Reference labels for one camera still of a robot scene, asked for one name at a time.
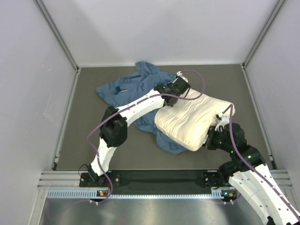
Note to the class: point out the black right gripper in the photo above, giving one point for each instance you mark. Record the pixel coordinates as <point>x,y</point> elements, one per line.
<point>210,133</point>

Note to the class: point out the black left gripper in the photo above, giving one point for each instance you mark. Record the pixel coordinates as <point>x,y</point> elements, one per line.
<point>167,84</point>

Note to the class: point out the cream white pillow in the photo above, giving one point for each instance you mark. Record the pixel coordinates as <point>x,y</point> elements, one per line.
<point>188,121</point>

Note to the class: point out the blue cartoon print pillowcase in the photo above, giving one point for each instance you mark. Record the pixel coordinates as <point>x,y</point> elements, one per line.
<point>131,87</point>

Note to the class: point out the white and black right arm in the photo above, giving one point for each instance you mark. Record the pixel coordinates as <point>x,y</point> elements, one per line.
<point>249,174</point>

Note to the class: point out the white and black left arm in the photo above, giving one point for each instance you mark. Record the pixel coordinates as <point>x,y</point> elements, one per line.
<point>115,122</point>

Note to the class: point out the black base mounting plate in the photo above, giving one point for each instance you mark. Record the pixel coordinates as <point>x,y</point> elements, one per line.
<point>156,182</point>

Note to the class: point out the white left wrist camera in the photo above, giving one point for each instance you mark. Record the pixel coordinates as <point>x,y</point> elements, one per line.
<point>180,74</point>

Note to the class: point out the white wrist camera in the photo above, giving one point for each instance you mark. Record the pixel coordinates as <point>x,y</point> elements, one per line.
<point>222,121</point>
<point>180,74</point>

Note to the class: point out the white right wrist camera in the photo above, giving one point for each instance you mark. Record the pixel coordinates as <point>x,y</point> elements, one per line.
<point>222,121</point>

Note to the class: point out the right aluminium frame post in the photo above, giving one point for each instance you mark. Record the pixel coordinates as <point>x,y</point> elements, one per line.
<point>274,13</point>

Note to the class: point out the aluminium frame post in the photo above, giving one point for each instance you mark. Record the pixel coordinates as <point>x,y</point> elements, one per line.
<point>274,13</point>
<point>45,13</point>

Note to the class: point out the left aluminium frame post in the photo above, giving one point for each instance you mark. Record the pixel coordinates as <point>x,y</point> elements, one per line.
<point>45,13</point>

